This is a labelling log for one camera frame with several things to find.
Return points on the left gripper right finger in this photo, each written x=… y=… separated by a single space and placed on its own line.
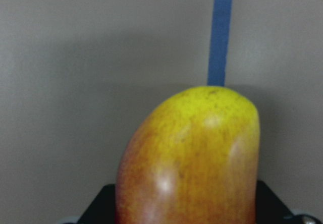
x=269 y=207

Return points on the red yellow mango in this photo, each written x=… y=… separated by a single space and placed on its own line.
x=194 y=159

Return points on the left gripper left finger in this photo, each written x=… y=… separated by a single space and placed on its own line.
x=102 y=209

